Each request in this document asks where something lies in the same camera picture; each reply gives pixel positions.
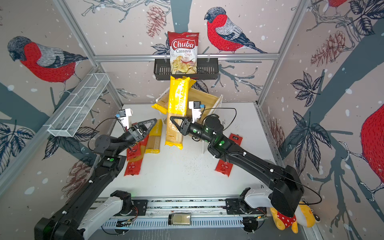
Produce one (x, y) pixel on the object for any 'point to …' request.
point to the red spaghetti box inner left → (131, 173)
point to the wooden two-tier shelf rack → (209, 101)
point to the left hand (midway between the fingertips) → (153, 124)
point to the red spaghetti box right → (225, 167)
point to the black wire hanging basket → (206, 68)
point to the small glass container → (179, 219)
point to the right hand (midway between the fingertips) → (167, 122)
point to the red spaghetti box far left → (135, 155)
